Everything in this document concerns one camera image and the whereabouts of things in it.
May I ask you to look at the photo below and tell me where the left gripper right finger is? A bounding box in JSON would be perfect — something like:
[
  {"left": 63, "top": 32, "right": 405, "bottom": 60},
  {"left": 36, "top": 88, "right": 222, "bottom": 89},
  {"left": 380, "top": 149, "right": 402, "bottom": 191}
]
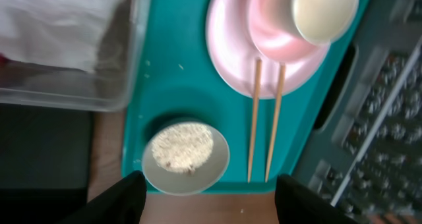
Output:
[{"left": 274, "top": 175, "right": 357, "bottom": 224}]

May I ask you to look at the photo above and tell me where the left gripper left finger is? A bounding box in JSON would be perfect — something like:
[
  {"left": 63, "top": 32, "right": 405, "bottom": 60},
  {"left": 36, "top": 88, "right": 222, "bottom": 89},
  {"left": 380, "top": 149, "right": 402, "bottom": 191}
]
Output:
[{"left": 60, "top": 171, "right": 146, "bottom": 224}]

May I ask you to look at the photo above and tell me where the grey bowl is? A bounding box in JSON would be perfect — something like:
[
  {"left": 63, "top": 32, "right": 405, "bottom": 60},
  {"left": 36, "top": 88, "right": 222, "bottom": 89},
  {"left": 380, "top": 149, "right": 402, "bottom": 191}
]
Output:
[{"left": 141, "top": 120, "right": 230, "bottom": 196}]

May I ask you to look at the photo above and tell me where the rice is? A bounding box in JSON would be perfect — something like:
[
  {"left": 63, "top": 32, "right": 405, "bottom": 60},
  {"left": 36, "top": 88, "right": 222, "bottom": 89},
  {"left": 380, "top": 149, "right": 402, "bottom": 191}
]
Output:
[{"left": 152, "top": 122, "right": 214, "bottom": 173}]

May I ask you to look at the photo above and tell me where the wooden chopstick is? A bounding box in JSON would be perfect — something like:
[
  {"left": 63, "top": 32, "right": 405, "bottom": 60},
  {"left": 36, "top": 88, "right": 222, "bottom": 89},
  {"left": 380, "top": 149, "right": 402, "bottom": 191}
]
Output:
[
  {"left": 247, "top": 59, "right": 262, "bottom": 183},
  {"left": 265, "top": 63, "right": 286, "bottom": 182}
]

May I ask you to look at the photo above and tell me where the white napkin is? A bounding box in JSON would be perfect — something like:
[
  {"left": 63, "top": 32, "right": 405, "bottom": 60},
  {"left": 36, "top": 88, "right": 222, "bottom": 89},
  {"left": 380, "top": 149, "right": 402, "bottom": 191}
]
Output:
[{"left": 1, "top": 0, "right": 125, "bottom": 72}]

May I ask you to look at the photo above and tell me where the red sauce packet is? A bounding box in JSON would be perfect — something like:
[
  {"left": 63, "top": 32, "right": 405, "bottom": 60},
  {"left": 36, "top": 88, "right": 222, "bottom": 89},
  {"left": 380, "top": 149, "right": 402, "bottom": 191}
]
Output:
[{"left": 0, "top": 54, "right": 9, "bottom": 67}]

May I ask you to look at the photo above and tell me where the grey dishwasher rack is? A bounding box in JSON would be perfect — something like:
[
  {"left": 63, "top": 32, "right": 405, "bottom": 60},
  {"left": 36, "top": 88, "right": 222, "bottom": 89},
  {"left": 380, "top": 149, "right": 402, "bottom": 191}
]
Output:
[{"left": 293, "top": 0, "right": 421, "bottom": 223}]

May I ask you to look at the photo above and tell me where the black plastic tray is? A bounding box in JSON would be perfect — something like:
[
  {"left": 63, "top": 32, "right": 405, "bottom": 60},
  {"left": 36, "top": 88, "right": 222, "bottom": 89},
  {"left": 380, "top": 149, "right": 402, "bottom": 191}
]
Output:
[{"left": 1, "top": 104, "right": 94, "bottom": 223}]

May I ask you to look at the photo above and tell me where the teal serving tray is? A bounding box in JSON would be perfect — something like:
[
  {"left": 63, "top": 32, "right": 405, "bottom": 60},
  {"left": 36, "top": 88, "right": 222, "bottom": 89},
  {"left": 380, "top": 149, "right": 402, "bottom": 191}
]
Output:
[{"left": 122, "top": 0, "right": 359, "bottom": 194}]

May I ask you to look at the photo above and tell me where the clear plastic bin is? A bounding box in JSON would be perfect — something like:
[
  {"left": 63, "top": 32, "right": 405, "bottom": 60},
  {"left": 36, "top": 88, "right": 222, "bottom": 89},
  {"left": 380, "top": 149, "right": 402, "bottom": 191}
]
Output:
[{"left": 1, "top": 0, "right": 152, "bottom": 111}]

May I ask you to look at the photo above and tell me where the pink plate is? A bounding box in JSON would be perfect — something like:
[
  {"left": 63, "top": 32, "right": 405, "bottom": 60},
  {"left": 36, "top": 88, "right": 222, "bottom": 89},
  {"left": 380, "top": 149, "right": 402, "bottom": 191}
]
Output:
[{"left": 205, "top": 0, "right": 330, "bottom": 99}]

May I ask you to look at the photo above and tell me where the pink bowl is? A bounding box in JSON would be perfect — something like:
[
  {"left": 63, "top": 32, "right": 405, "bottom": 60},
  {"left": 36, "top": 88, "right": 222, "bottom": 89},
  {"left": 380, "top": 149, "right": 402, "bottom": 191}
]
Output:
[{"left": 247, "top": 0, "right": 330, "bottom": 63}]

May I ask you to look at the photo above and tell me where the cream cup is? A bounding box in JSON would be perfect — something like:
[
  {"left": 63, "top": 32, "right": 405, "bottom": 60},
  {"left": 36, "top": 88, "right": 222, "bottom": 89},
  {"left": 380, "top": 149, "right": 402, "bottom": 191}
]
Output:
[{"left": 291, "top": 0, "right": 359, "bottom": 45}]

